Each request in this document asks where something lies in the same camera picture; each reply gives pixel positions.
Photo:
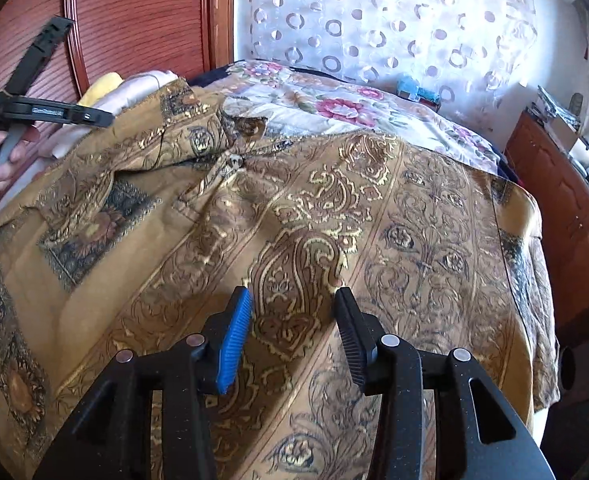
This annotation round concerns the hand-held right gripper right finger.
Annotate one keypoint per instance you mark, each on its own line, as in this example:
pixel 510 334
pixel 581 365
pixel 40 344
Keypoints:
pixel 350 340

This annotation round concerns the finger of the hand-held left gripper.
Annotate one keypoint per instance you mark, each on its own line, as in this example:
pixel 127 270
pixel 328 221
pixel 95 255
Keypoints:
pixel 59 112
pixel 42 57

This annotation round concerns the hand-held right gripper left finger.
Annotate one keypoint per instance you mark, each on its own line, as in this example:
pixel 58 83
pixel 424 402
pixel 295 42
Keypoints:
pixel 234 340

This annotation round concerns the brown paisley shirt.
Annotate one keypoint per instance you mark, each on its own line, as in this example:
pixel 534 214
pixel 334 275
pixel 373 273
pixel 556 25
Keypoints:
pixel 284 240

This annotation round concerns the person's left hand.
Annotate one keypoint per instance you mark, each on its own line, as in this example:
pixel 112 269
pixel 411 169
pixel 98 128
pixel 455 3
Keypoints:
pixel 5 172

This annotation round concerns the yellow plush toy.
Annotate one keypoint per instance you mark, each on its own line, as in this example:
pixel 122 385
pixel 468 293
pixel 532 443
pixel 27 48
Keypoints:
pixel 102 89

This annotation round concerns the red wooden headboard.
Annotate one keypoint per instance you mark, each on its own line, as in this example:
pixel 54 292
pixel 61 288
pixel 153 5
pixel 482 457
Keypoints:
pixel 134 15

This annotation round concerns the floral bedsheet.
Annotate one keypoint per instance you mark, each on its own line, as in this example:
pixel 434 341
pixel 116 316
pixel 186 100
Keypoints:
pixel 324 100

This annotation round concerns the wooden dresser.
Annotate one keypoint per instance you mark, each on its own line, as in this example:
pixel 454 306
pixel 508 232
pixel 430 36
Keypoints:
pixel 554 200

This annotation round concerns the blue plastic object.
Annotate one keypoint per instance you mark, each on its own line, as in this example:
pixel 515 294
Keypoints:
pixel 417 91

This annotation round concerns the clutter on dresser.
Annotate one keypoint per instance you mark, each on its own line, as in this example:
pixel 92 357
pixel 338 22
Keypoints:
pixel 564 120

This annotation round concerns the white circle-pattern curtain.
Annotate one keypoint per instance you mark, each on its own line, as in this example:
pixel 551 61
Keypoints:
pixel 389 15

